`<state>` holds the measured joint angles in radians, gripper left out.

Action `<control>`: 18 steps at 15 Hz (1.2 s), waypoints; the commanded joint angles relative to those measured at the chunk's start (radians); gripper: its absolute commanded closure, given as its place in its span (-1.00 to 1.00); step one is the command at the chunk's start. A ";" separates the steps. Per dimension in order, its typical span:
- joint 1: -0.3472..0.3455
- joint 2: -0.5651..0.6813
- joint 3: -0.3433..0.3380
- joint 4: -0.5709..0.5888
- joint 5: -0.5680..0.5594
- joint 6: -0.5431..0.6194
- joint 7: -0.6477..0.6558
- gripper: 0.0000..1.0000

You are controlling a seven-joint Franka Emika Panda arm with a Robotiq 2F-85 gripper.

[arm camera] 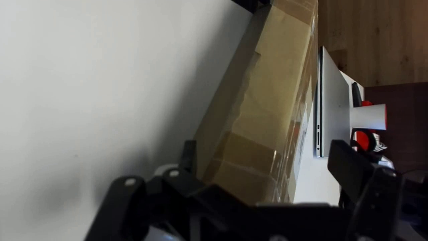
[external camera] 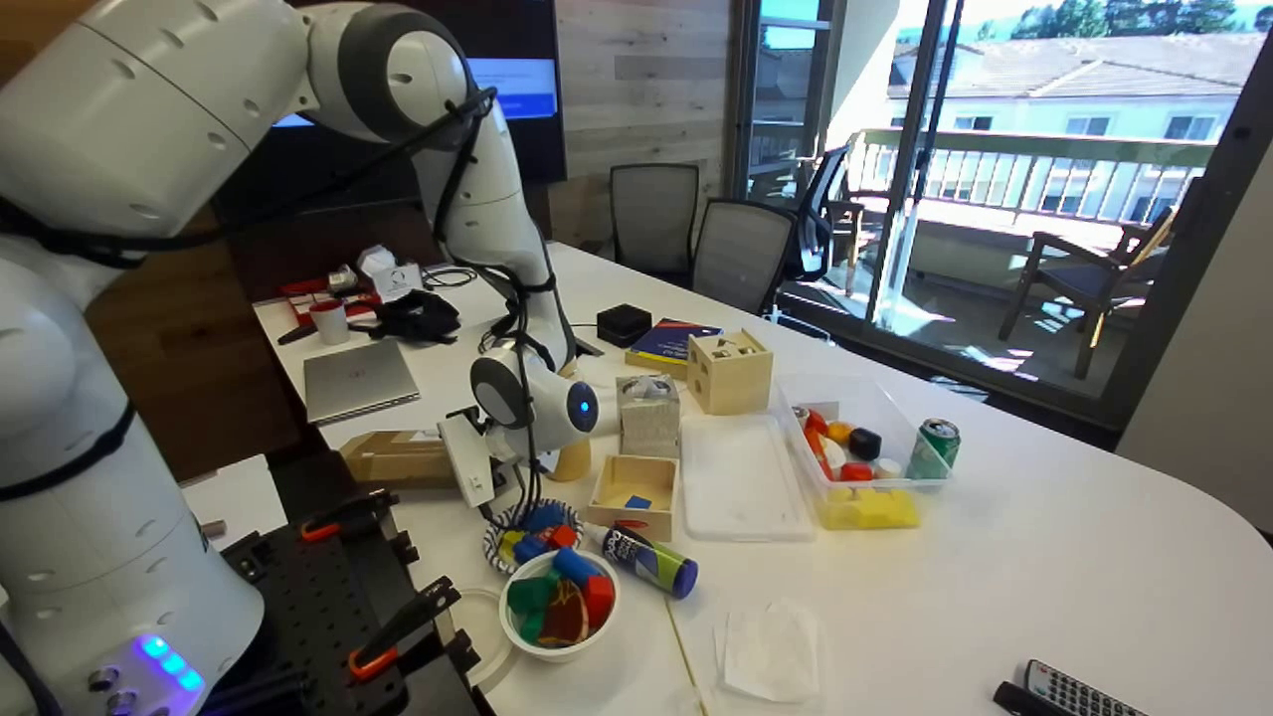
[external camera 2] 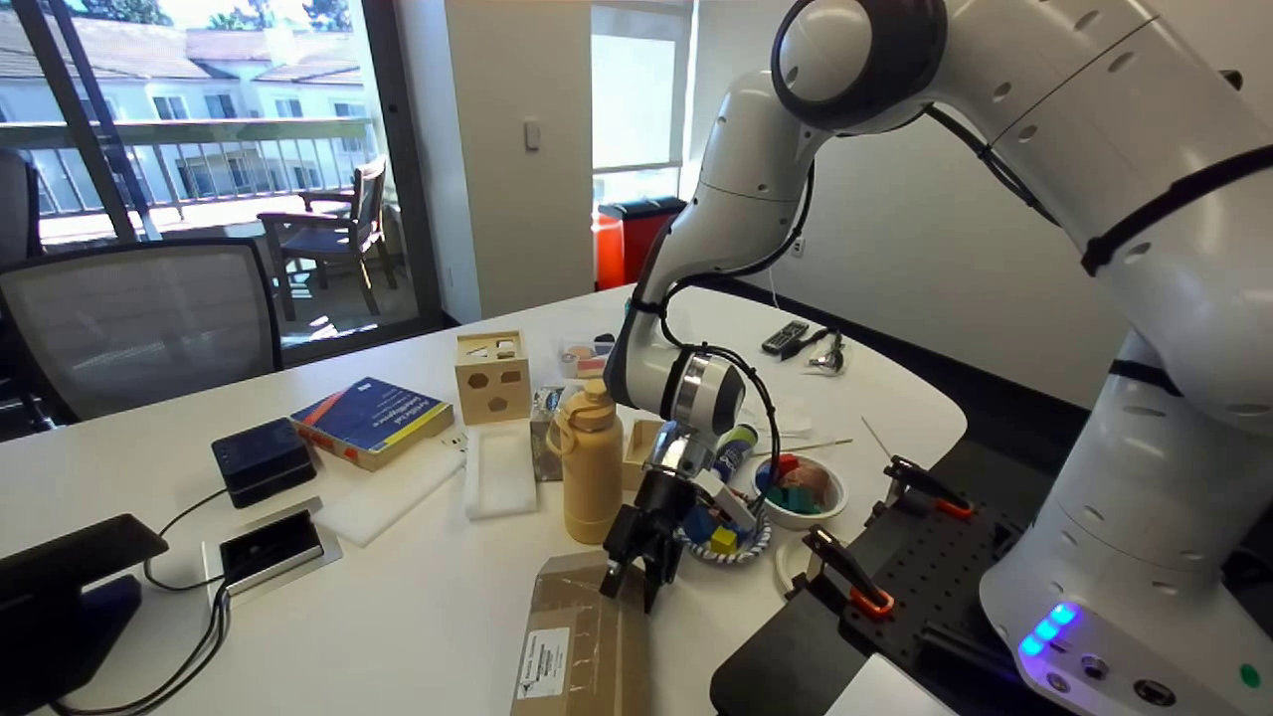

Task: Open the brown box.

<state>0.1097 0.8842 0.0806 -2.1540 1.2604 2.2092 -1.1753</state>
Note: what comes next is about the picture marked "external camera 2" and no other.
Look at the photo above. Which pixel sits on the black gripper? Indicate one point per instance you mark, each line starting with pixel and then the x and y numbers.
pixel 661 512

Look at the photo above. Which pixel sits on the brown cardboard box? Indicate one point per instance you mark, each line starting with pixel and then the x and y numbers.
pixel 578 640

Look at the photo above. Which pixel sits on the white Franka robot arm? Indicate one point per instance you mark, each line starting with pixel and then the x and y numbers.
pixel 1139 332

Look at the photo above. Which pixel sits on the table power outlet box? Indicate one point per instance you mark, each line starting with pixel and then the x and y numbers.
pixel 267 548

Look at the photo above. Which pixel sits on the blue plate of coloured blocks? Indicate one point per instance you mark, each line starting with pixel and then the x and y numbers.
pixel 728 544

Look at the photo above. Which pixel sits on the tan water bottle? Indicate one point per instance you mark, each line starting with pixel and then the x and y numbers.
pixel 590 463

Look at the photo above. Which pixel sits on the silver foil bag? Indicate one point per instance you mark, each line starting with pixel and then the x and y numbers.
pixel 541 450

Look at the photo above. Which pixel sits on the white bowl of coloured blocks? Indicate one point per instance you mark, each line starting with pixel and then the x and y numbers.
pixel 800 492

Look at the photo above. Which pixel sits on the wooden shape sorter cube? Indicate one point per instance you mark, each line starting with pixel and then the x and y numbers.
pixel 489 379

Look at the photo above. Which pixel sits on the black remote control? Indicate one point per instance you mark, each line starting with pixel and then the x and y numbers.
pixel 786 341

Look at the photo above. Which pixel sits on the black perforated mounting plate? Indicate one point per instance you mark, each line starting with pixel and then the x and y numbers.
pixel 928 570

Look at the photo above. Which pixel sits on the blue book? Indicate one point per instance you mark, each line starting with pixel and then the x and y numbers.
pixel 373 418

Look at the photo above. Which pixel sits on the orange bin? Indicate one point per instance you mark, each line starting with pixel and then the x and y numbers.
pixel 611 249

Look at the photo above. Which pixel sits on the red bin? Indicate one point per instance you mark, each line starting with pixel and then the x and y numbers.
pixel 653 232

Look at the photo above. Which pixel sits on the small black pouch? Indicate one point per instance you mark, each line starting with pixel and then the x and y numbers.
pixel 262 457

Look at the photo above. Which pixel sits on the dark outdoor chair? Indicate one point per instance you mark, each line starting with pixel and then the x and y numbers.
pixel 322 241

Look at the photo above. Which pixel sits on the grey mesh office chair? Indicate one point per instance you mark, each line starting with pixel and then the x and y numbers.
pixel 140 324
pixel 18 203

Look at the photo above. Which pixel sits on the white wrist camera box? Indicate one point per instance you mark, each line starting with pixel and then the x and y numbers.
pixel 733 512

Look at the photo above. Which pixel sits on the white light switch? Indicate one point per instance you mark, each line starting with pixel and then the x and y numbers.
pixel 530 131

